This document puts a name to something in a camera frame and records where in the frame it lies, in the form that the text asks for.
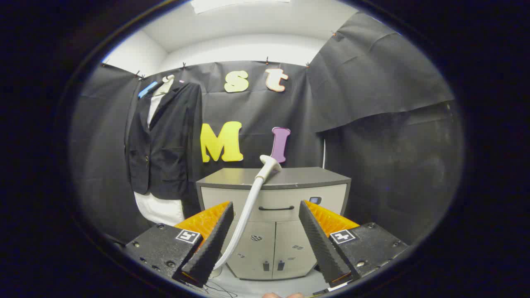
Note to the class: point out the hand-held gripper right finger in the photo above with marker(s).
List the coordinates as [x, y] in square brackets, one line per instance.
[321, 244]

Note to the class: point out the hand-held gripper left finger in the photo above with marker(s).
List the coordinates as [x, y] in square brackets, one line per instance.
[215, 244]

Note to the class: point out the white shirt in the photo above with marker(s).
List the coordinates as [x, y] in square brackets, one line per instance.
[159, 209]

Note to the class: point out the white garment steamer wand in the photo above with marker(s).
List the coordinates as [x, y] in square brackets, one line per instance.
[269, 165]

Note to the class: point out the black suit jacket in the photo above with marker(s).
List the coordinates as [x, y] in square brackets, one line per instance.
[165, 153]

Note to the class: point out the white steamer clothes hanger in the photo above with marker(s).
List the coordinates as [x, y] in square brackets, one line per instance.
[165, 85]

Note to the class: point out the small cabinet lock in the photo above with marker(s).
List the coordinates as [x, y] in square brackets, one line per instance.
[315, 200]

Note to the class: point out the grey cabinet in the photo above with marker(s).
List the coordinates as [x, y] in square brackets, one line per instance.
[290, 178]

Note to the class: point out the black backdrop cloth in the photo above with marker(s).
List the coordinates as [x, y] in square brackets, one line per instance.
[372, 82]

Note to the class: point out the ceiling light panel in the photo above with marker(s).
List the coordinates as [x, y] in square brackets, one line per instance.
[223, 5]

